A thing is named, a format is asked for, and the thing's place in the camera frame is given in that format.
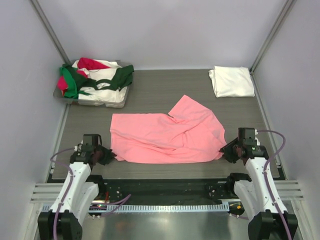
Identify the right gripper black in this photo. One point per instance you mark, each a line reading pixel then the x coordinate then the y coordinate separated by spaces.
pixel 233 150

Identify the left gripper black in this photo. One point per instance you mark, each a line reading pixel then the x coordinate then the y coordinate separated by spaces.
pixel 99 156

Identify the pink t shirt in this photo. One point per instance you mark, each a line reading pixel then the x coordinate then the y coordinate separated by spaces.
pixel 189 133

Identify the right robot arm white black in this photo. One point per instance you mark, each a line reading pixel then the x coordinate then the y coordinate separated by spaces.
pixel 257 190

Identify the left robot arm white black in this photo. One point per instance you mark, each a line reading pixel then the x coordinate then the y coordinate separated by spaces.
pixel 64 219

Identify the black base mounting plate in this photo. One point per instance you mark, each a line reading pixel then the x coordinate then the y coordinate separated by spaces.
pixel 170 192

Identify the white t shirt in bin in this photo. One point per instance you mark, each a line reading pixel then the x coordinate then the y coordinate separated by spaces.
pixel 91 97

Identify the folded white t shirt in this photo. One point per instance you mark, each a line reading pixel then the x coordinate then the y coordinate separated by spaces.
pixel 231 82

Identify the bright green t shirt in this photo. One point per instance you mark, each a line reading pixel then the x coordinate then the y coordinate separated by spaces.
pixel 71 91

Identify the clear plastic bin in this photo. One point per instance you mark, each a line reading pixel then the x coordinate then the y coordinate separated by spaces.
pixel 93 82

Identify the dark green t shirt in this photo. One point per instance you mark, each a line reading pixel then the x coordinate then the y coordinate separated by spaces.
pixel 123 77

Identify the red t shirt in bin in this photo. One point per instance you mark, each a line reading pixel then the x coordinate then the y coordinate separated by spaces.
pixel 82 67

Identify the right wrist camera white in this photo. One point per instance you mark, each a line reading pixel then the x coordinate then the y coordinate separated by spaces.
pixel 258 143

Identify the slotted cable duct strip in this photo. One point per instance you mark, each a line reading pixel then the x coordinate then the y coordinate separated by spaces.
pixel 224 207

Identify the right aluminium frame post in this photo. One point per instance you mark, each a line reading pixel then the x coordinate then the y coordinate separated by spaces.
pixel 283 14

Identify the aluminium frame post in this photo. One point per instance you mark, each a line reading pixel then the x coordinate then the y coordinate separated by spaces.
pixel 50 31
pixel 283 14

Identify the left aluminium frame post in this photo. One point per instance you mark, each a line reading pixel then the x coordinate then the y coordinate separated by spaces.
pixel 50 31

